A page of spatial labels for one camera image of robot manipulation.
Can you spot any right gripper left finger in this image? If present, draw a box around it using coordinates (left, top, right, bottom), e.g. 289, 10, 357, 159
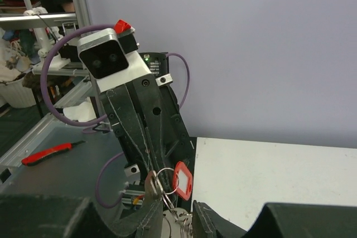
1, 171, 163, 237

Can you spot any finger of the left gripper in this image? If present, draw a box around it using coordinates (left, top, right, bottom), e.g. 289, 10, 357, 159
104, 83, 160, 177
131, 74, 171, 190

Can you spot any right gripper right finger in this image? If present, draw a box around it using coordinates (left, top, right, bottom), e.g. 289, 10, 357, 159
192, 201, 356, 237

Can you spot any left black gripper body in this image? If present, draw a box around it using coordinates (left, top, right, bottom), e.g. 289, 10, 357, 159
100, 74, 194, 182

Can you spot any red key tag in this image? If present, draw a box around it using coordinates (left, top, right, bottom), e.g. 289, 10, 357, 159
144, 161, 194, 202

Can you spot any red handled keyring holder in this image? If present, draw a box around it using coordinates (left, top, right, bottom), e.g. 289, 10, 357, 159
161, 191, 193, 237

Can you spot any white woven basket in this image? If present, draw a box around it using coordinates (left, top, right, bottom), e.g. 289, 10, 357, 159
1, 78, 36, 109

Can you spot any red handled utility knife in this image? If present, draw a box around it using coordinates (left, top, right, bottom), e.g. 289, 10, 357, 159
21, 140, 85, 167

